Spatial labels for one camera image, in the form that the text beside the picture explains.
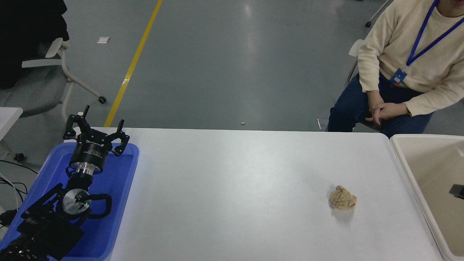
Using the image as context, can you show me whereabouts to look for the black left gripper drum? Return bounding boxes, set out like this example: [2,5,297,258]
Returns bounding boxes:
[69,132,110,171]

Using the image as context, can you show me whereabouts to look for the person's left hand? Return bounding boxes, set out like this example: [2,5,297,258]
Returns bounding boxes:
[376,103,411,121]

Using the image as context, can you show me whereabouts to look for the person's right hand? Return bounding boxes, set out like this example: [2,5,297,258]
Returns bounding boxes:
[365,90,385,125]

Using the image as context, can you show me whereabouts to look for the large pale bin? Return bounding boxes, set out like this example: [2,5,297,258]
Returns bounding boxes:
[390,134,464,261]

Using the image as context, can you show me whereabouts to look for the blue plastic tray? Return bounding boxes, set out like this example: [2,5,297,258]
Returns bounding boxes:
[0,142,139,261]

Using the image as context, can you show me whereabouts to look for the person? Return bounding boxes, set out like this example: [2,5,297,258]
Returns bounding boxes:
[327,0,464,138]
[0,0,70,89]

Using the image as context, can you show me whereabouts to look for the crumpled tan paper ball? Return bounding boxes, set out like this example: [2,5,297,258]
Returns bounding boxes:
[329,185,357,211]

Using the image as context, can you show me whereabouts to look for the grey chair with white frame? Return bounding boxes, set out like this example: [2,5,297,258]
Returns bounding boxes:
[0,37,107,118]

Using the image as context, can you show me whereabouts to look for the looped black cable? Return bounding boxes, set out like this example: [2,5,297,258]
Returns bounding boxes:
[0,177,28,202]

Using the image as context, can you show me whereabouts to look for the thin black cable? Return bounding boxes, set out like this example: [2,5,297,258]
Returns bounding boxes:
[0,160,38,175]

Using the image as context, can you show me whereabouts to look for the white cable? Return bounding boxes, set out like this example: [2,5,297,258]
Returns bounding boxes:
[0,173,19,211]

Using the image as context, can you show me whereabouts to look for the blue lanyard with badge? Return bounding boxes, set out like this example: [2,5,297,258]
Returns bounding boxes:
[389,0,464,87]

